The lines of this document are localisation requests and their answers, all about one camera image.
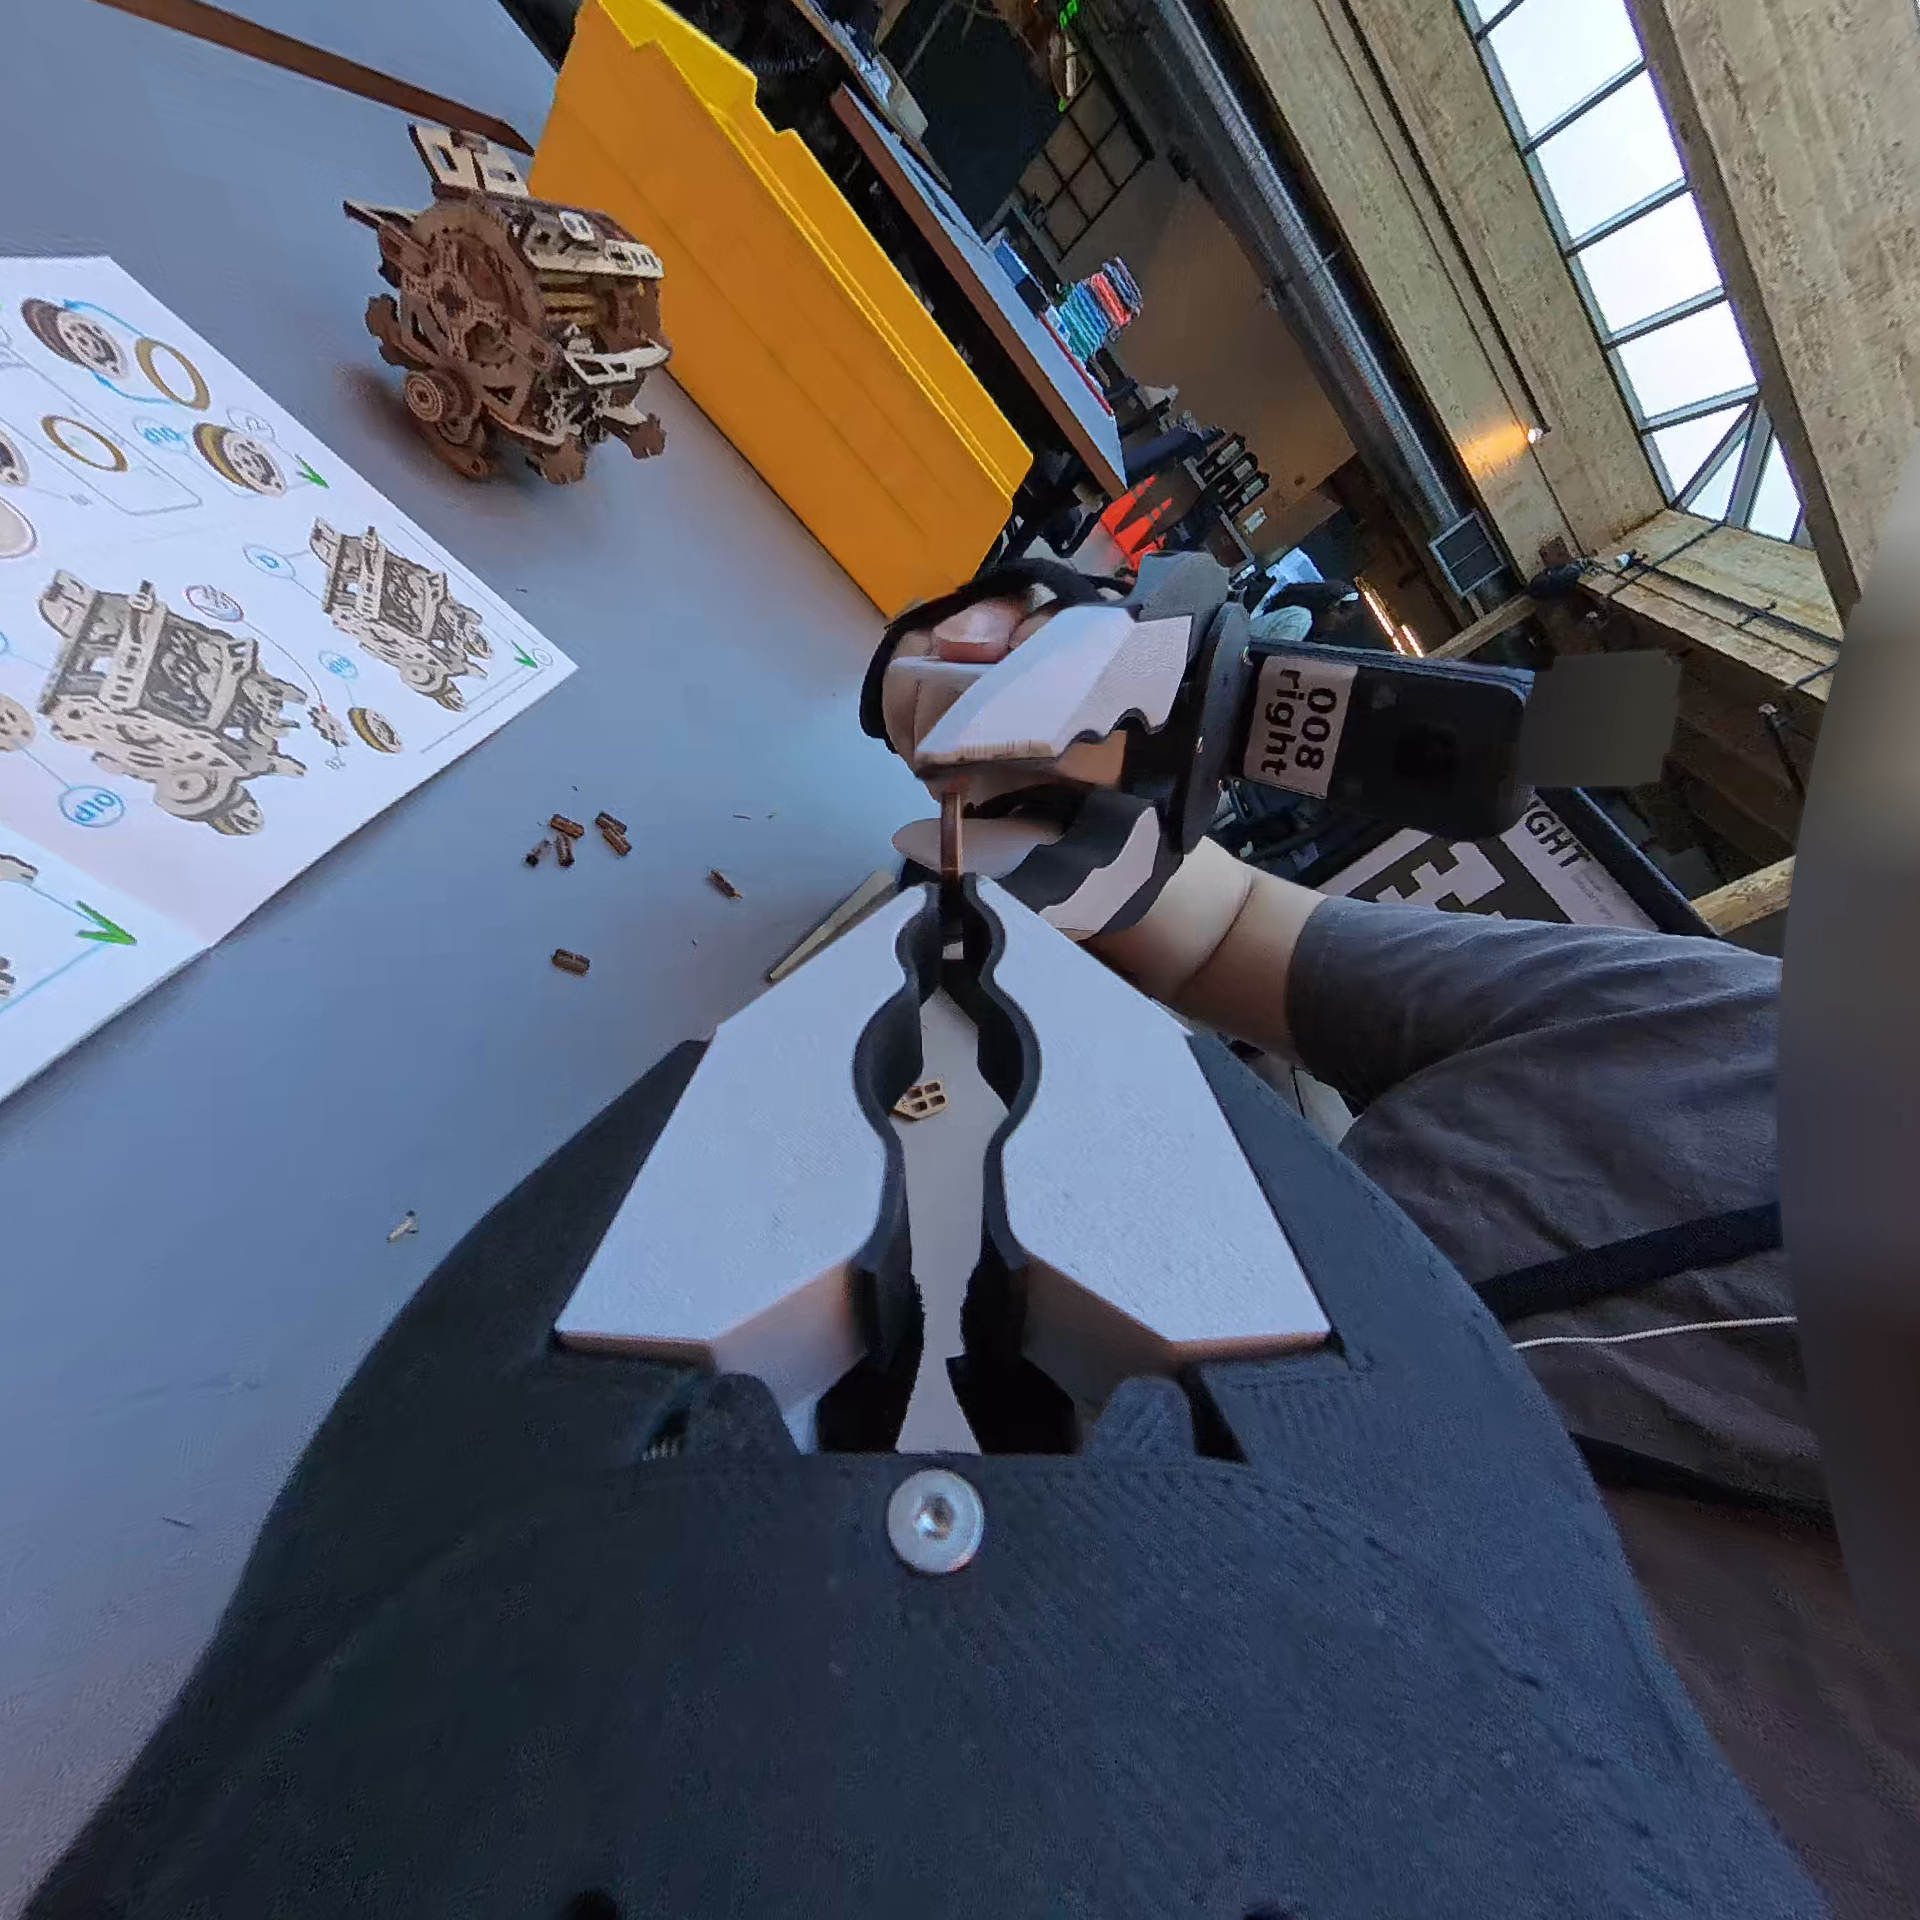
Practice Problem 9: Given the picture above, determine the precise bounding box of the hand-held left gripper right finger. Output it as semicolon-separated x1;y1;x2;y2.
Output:
960;879;1337;1455

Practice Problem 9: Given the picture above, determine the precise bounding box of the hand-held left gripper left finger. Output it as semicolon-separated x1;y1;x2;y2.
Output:
556;883;961;1455

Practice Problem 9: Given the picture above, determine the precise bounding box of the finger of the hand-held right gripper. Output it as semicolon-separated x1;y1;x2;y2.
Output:
911;604;1204;770
893;790;1191;947

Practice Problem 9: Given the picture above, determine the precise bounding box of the person's right forearm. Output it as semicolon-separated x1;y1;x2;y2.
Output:
1105;862;1789;1156

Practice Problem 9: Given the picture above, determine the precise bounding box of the assembled wooden mechanical model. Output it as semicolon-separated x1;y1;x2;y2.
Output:
343;123;672;487

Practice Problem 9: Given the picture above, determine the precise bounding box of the person's right hand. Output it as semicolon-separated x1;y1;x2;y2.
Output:
884;596;1064;755

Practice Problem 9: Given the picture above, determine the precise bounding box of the thin pale wooden stick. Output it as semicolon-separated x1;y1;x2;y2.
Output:
765;867;904;985

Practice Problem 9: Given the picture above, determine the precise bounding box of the cluttered background workbench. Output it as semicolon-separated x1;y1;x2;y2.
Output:
779;0;1164;506

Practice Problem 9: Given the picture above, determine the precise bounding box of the yellow plastic bin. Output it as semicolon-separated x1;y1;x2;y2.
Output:
528;0;1037;618

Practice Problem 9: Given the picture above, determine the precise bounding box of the person's torso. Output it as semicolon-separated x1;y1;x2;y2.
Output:
1335;1049;1848;1920

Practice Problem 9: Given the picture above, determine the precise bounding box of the skylight window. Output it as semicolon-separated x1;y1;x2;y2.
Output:
1457;0;1812;544

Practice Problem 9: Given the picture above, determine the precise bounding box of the illustrated instruction booklet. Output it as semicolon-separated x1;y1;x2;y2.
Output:
0;255;580;1106

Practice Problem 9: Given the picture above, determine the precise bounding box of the dark brown wooden strip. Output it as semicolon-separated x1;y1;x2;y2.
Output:
95;0;536;155

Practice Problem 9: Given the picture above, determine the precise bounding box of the wall air vent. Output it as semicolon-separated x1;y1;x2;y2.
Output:
1425;508;1508;604

